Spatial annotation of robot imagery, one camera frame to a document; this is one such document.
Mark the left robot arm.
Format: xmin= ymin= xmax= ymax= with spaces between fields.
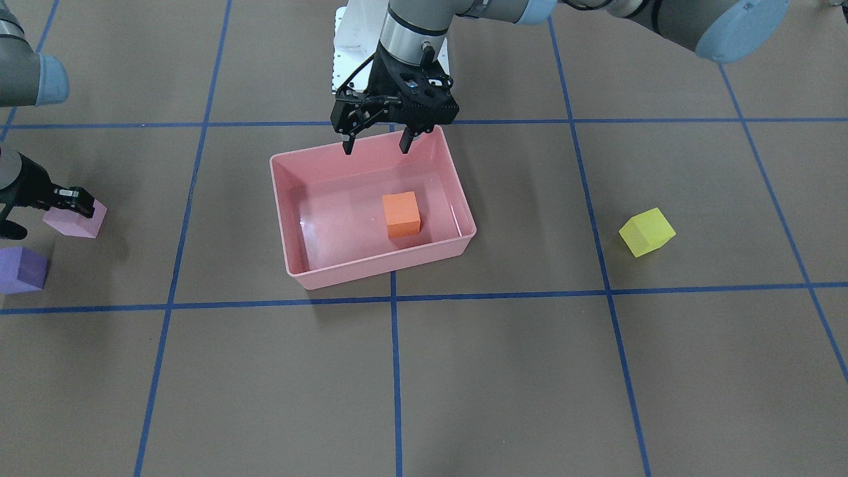
xmin=330 ymin=1 xmax=790 ymax=154

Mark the orange foam block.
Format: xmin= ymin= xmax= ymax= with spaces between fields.
xmin=382 ymin=191 xmax=422 ymax=239

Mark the pink plastic bin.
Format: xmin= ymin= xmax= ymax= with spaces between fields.
xmin=270 ymin=127 xmax=478 ymax=290

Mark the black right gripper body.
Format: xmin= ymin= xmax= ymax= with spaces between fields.
xmin=1 ymin=154 xmax=60 ymax=224

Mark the pink foam block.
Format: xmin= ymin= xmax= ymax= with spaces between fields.
xmin=42 ymin=200 xmax=108 ymax=239

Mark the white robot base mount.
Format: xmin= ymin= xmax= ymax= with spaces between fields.
xmin=331 ymin=5 xmax=451 ymax=95

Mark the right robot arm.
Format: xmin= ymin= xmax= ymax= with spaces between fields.
xmin=1 ymin=2 xmax=102 ymax=240

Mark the purple foam block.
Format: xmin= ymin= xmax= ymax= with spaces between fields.
xmin=1 ymin=246 xmax=48 ymax=295

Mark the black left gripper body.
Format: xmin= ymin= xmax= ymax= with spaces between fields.
xmin=331 ymin=50 xmax=460 ymax=138

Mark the yellow foam block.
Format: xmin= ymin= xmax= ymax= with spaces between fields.
xmin=619 ymin=207 xmax=676 ymax=258

